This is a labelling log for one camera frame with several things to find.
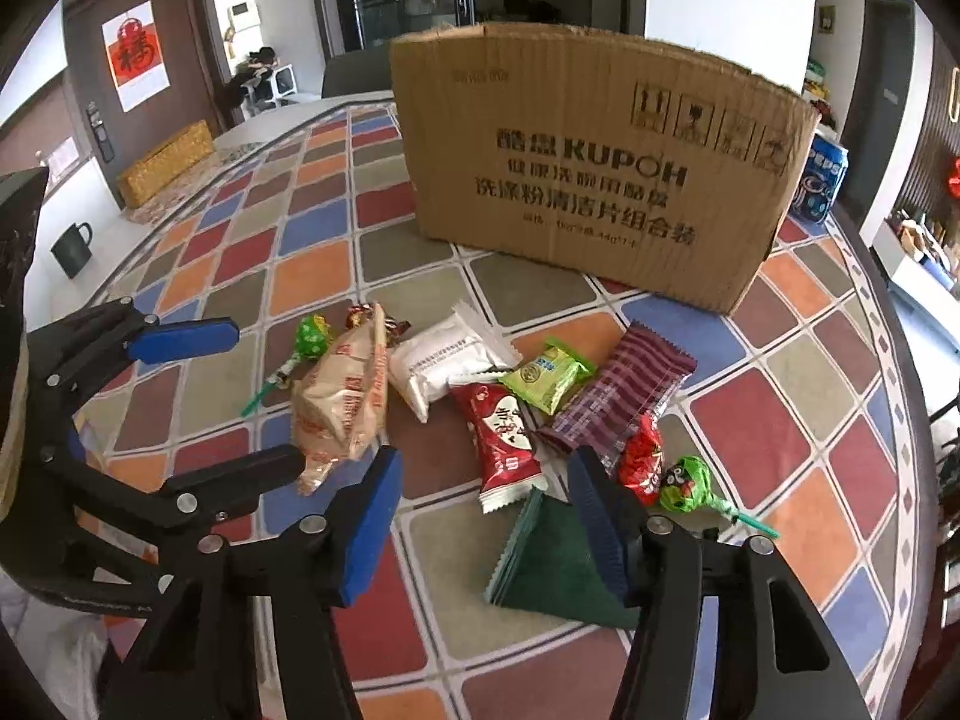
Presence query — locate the tan snack bag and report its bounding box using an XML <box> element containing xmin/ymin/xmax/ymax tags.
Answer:
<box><xmin>291</xmin><ymin>304</ymin><xmax>391</xmax><ymax>496</ymax></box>

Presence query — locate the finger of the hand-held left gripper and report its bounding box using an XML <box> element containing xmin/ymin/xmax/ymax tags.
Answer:
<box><xmin>26</xmin><ymin>298</ymin><xmax>239</xmax><ymax>410</ymax></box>
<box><xmin>15</xmin><ymin>424</ymin><xmax>305</xmax><ymax>616</ymax></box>

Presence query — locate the colourful checkered tablecloth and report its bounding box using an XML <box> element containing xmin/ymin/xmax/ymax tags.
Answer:
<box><xmin>45</xmin><ymin>94</ymin><xmax>927</xmax><ymax>720</ymax></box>

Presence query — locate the blue soda can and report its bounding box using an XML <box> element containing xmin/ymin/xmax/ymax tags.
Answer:
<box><xmin>796</xmin><ymin>131</ymin><xmax>848</xmax><ymax>224</ymax></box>

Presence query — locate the brown door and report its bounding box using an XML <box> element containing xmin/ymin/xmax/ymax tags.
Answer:
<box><xmin>64</xmin><ymin>0</ymin><xmax>233</xmax><ymax>203</ymax></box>

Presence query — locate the yellow patterned bench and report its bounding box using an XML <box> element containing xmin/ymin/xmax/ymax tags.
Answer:
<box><xmin>116</xmin><ymin>120</ymin><xmax>215</xmax><ymax>207</ymax></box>

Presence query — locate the dark grey chair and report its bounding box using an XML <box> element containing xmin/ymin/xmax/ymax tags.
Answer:
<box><xmin>321</xmin><ymin>49</ymin><xmax>395</xmax><ymax>100</ymax></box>

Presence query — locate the white side shelf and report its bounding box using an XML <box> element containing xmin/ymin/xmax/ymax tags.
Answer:
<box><xmin>247</xmin><ymin>64</ymin><xmax>323</xmax><ymax>117</ymax></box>

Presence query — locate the white plastic bag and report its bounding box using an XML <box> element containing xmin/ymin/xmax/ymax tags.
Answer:
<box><xmin>0</xmin><ymin>570</ymin><xmax>106</xmax><ymax>720</ymax></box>

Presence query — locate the dark green mug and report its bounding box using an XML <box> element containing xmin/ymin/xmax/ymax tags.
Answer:
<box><xmin>50</xmin><ymin>221</ymin><xmax>95</xmax><ymax>278</ymax></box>

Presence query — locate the green lollipop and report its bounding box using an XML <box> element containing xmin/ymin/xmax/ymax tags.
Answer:
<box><xmin>658</xmin><ymin>456</ymin><xmax>781</xmax><ymax>541</ymax></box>
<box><xmin>240</xmin><ymin>313</ymin><xmax>335</xmax><ymax>417</ymax></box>

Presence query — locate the white snack packet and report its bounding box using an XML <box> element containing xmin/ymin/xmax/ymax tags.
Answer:
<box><xmin>388</xmin><ymin>300</ymin><xmax>524</xmax><ymax>423</ymax></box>

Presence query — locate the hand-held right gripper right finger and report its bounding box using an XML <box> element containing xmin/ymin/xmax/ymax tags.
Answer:
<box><xmin>566</xmin><ymin>448</ymin><xmax>863</xmax><ymax>720</ymax></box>

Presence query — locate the dark interior door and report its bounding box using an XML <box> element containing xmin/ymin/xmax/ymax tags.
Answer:
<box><xmin>847</xmin><ymin>0</ymin><xmax>916</xmax><ymax>203</ymax></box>

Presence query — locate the light green snack packet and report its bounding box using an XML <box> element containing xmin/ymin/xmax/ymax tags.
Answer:
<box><xmin>499</xmin><ymin>337</ymin><xmax>599</xmax><ymax>416</ymax></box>

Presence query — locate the small red candy packet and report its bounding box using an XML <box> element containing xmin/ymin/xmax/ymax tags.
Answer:
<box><xmin>616</xmin><ymin>416</ymin><xmax>665</xmax><ymax>507</ymax></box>

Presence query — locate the red snack packet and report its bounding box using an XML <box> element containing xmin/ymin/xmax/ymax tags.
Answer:
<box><xmin>448</xmin><ymin>381</ymin><xmax>545</xmax><ymax>515</ymax></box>

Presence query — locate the maroon striped snack packet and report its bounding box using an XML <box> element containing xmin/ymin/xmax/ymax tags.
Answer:
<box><xmin>538</xmin><ymin>320</ymin><xmax>697</xmax><ymax>466</ymax></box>

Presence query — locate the brown cardboard box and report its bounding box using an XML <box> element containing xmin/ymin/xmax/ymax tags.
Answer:
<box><xmin>388</xmin><ymin>22</ymin><xmax>822</xmax><ymax>316</ymax></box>

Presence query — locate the small red gold candy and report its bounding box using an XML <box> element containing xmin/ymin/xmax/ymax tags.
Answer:
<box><xmin>345</xmin><ymin>302</ymin><xmax>412</xmax><ymax>338</ymax></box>

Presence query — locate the black bag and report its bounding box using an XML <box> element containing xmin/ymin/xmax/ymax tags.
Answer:
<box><xmin>217</xmin><ymin>45</ymin><xmax>278</xmax><ymax>110</ymax></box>

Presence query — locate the dark green snack packet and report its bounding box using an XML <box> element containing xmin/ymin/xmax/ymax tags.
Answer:
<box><xmin>484</xmin><ymin>487</ymin><xmax>642</xmax><ymax>631</ymax></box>

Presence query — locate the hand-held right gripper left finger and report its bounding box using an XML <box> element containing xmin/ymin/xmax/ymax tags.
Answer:
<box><xmin>97</xmin><ymin>446</ymin><xmax>404</xmax><ymax>720</ymax></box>

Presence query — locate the red and white door poster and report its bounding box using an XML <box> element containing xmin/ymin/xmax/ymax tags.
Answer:
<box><xmin>101</xmin><ymin>0</ymin><xmax>170</xmax><ymax>110</ymax></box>

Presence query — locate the white low cabinet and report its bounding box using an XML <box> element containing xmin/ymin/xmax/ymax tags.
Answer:
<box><xmin>874</xmin><ymin>202</ymin><xmax>960</xmax><ymax>297</ymax></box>

